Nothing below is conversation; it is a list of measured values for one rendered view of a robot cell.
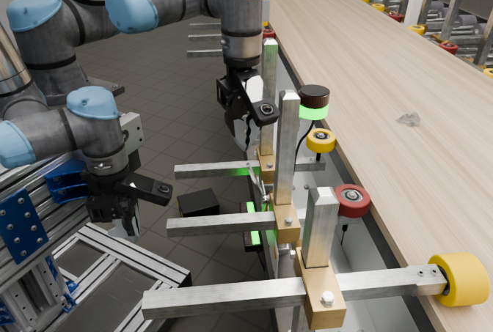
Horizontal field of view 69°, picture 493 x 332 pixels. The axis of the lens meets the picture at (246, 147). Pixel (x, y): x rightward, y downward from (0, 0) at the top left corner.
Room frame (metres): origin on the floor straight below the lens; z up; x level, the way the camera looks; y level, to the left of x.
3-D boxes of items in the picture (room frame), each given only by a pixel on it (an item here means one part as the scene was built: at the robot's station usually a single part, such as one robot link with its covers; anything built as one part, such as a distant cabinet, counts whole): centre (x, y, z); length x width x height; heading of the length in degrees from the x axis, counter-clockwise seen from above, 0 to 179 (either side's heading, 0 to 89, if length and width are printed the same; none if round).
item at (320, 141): (0.85, -0.21, 0.85); 0.08 x 0.08 x 0.11
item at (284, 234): (0.61, -0.09, 0.85); 0.14 x 0.06 x 0.05; 6
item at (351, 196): (0.60, -0.23, 0.85); 0.08 x 0.08 x 0.11
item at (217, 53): (1.83, 0.09, 0.80); 0.44 x 0.03 x 0.04; 96
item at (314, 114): (0.63, -0.13, 1.11); 0.06 x 0.06 x 0.02
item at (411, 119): (0.95, -0.49, 0.91); 0.09 x 0.07 x 0.02; 124
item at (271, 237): (0.66, -0.06, 0.75); 0.26 x 0.01 x 0.10; 6
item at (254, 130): (0.67, 0.00, 1.04); 0.06 x 0.03 x 0.09; 26
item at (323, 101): (0.63, -0.13, 1.13); 0.06 x 0.06 x 0.02
